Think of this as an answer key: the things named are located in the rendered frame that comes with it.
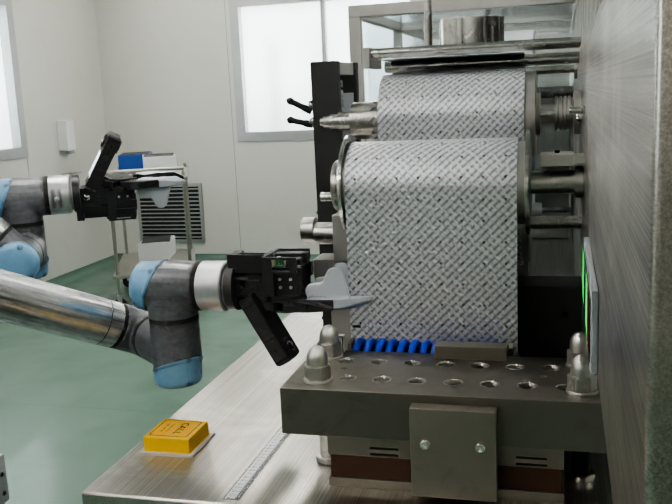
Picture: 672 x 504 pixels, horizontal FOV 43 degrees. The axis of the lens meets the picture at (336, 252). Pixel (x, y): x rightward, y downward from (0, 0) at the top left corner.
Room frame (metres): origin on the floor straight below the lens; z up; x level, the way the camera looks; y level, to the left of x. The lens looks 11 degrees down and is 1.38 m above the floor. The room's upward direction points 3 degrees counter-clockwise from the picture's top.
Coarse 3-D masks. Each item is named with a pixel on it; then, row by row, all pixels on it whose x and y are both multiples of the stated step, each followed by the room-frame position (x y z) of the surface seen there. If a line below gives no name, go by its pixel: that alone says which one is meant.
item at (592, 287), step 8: (584, 240) 0.88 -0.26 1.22; (584, 248) 0.86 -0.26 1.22; (584, 256) 0.83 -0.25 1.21; (592, 256) 0.80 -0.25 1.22; (592, 264) 0.75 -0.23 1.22; (592, 272) 0.72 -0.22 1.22; (592, 280) 0.69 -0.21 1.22; (592, 288) 0.66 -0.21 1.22; (592, 296) 0.66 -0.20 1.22; (592, 304) 0.66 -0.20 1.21; (592, 312) 0.66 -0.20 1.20; (592, 320) 0.66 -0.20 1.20; (592, 328) 0.66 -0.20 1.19; (592, 336) 0.66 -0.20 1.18; (592, 344) 0.66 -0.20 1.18; (592, 352) 0.66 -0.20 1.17; (592, 360) 0.66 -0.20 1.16; (592, 368) 0.66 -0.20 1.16
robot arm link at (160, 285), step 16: (144, 272) 1.23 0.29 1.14; (160, 272) 1.22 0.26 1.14; (176, 272) 1.22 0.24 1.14; (192, 272) 1.21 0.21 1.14; (144, 288) 1.22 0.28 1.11; (160, 288) 1.21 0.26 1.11; (176, 288) 1.21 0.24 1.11; (192, 288) 1.20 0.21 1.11; (144, 304) 1.23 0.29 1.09; (160, 304) 1.21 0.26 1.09; (176, 304) 1.21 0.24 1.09; (192, 304) 1.21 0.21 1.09; (160, 320) 1.22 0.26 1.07
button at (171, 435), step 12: (168, 420) 1.17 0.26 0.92; (180, 420) 1.17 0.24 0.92; (192, 420) 1.17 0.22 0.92; (156, 432) 1.13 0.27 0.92; (168, 432) 1.13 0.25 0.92; (180, 432) 1.13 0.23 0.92; (192, 432) 1.12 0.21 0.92; (204, 432) 1.15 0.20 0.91; (144, 444) 1.12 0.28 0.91; (156, 444) 1.11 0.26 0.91; (168, 444) 1.11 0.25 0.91; (180, 444) 1.10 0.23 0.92; (192, 444) 1.11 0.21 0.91
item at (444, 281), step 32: (352, 224) 1.17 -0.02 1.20; (384, 224) 1.16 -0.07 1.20; (416, 224) 1.15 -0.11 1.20; (448, 224) 1.14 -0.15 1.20; (480, 224) 1.13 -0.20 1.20; (512, 224) 1.12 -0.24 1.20; (352, 256) 1.17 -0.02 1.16; (384, 256) 1.16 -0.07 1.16; (416, 256) 1.15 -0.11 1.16; (448, 256) 1.14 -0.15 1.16; (480, 256) 1.13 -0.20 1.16; (512, 256) 1.12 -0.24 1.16; (352, 288) 1.17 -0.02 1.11; (384, 288) 1.16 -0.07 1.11; (416, 288) 1.15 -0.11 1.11; (448, 288) 1.14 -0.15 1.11; (480, 288) 1.13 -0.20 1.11; (512, 288) 1.12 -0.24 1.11; (352, 320) 1.17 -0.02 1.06; (384, 320) 1.16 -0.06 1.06; (416, 320) 1.15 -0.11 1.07; (448, 320) 1.14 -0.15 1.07; (480, 320) 1.13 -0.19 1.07; (512, 320) 1.12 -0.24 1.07
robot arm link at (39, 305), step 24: (0, 288) 1.19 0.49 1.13; (24, 288) 1.22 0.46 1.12; (48, 288) 1.24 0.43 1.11; (0, 312) 1.19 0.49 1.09; (24, 312) 1.21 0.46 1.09; (48, 312) 1.23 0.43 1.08; (72, 312) 1.25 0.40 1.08; (96, 312) 1.27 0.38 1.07; (120, 312) 1.30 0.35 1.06; (144, 312) 1.33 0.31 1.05; (72, 336) 1.26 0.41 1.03; (96, 336) 1.28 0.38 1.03; (120, 336) 1.29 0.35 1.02
